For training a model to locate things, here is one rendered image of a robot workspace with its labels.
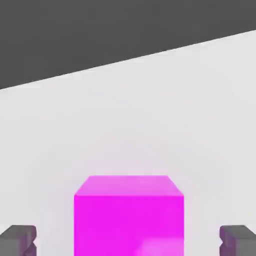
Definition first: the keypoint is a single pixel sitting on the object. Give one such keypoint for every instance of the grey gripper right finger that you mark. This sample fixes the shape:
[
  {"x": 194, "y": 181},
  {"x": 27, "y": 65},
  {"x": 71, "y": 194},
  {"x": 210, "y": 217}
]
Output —
[{"x": 240, "y": 242}]

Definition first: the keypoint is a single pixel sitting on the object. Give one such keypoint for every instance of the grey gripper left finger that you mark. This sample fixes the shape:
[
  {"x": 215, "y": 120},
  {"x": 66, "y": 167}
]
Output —
[{"x": 16, "y": 241}]

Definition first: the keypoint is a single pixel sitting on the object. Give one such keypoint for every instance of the small magenta cube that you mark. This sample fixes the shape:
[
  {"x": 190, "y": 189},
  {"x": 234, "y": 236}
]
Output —
[{"x": 128, "y": 220}]

